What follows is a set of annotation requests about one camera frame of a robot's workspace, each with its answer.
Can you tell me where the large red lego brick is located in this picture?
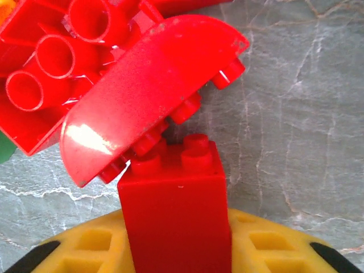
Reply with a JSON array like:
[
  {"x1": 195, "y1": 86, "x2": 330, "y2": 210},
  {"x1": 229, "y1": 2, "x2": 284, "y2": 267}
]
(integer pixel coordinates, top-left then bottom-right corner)
[{"x1": 0, "y1": 0, "x2": 164, "y2": 156}]

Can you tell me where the curved red lego brick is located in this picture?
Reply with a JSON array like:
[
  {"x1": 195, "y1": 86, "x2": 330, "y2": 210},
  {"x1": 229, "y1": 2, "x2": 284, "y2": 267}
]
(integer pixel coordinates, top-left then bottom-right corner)
[{"x1": 59, "y1": 14, "x2": 251, "y2": 188}]

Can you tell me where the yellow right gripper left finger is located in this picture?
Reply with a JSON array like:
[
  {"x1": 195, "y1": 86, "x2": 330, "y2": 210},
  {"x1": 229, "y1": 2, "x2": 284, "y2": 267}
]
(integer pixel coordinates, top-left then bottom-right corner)
[{"x1": 2, "y1": 209, "x2": 135, "y2": 273}]

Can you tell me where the tall red lego brick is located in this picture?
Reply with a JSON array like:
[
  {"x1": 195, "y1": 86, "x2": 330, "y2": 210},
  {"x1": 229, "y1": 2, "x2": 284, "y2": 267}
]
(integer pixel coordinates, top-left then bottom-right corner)
[{"x1": 117, "y1": 133, "x2": 233, "y2": 273}]

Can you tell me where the green lego brick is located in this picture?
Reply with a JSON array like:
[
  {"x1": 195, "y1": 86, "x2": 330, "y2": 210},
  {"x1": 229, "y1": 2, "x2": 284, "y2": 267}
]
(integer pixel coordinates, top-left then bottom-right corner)
[{"x1": 0, "y1": 132, "x2": 15, "y2": 165}]

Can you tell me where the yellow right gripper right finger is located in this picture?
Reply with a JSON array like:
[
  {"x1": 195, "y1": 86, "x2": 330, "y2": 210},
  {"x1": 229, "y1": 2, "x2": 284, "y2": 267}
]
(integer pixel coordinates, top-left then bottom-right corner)
[{"x1": 227, "y1": 208, "x2": 363, "y2": 273}]

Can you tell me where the orange flat lego brick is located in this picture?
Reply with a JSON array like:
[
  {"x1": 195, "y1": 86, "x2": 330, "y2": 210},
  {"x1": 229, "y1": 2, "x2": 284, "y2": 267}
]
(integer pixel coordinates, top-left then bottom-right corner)
[{"x1": 0, "y1": 0, "x2": 15, "y2": 25}]

